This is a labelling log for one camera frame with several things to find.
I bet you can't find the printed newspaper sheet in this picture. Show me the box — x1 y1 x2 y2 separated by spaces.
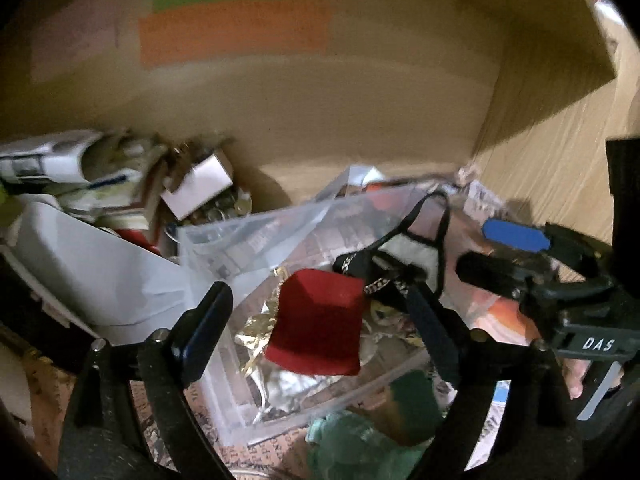
460 165 508 231

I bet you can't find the gold foil wrapper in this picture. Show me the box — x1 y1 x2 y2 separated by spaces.
231 267 361 413

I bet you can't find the red felt pouch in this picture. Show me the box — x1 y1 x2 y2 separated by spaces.
264 268 366 377

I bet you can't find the white printed paper packet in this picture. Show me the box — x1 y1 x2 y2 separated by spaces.
0 129 108 187

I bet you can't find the white plastic bin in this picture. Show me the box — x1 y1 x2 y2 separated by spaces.
0 194 196 343

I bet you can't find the large cardboard box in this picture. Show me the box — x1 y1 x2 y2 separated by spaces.
0 0 617 261

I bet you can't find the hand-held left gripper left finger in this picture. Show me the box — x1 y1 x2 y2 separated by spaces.
57 281 235 480

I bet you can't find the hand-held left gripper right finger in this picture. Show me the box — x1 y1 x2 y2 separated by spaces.
404 280 585 480

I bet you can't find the green cloth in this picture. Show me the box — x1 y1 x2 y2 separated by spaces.
304 370 451 480

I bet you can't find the small white cardboard box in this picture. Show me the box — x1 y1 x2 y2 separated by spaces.
160 152 236 221

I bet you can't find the black strapped white cloth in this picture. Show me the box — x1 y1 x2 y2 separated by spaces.
332 191 452 313

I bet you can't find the clear plastic container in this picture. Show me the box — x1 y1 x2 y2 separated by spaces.
177 172 506 447

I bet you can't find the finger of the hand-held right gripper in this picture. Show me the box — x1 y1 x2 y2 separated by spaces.
482 218 603 273
455 251 538 302

